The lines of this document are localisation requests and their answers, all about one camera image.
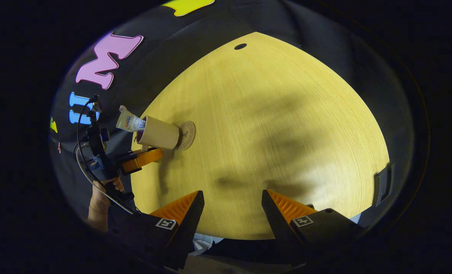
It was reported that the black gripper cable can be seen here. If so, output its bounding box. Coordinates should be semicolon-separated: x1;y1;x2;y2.
75;97;140;216

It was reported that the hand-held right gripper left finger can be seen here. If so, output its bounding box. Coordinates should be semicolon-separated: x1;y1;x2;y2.
110;190;205;271

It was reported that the round brown coaster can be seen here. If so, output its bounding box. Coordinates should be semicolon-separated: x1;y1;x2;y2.
177;121;197;151

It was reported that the wooden desktop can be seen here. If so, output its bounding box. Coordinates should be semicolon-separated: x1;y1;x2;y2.
130;32;390;241

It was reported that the beige cup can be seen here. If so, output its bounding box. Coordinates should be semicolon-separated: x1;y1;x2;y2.
136;116;180;150

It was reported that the black desk edge bracket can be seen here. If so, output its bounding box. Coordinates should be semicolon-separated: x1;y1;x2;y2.
373;163;394;207

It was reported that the white toothpaste tube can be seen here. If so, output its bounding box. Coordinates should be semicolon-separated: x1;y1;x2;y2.
116;105;147;133

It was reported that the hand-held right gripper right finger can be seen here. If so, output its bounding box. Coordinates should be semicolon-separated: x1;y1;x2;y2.
261;189;365;267

